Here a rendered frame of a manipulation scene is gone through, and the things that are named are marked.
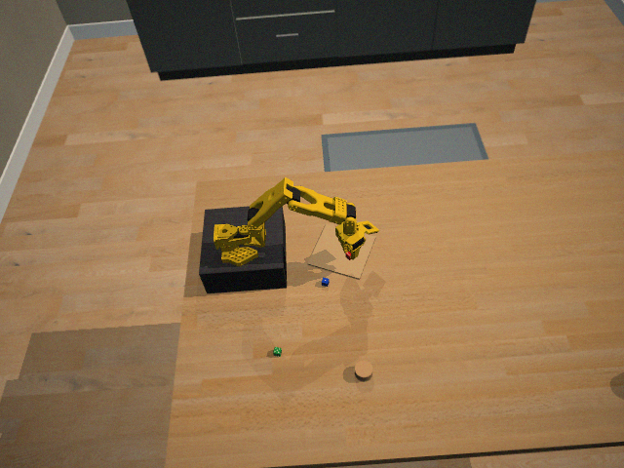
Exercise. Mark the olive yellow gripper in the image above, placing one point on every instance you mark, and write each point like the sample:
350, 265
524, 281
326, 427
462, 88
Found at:
353, 242

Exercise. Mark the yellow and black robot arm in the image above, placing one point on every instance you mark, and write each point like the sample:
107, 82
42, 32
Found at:
228, 237

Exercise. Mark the tan short cylinder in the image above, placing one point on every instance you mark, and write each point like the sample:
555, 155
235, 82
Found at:
363, 371

